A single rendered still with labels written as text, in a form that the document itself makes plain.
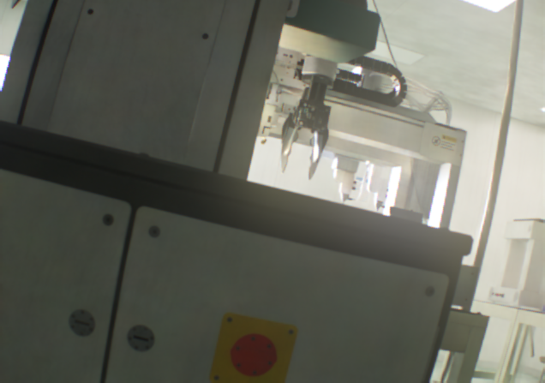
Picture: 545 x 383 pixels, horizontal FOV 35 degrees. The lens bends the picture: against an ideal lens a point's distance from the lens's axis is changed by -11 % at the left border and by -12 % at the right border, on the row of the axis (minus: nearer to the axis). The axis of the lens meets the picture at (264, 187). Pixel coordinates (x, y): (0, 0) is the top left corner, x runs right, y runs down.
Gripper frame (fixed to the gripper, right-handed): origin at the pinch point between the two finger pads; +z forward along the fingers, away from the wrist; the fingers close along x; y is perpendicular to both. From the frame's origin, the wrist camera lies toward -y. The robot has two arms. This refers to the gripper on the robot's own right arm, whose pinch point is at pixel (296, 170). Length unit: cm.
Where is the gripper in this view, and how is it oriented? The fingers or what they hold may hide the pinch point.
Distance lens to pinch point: 211.6
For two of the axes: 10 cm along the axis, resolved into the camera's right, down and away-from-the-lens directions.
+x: 9.7, 2.3, 0.9
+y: 1.1, -0.4, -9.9
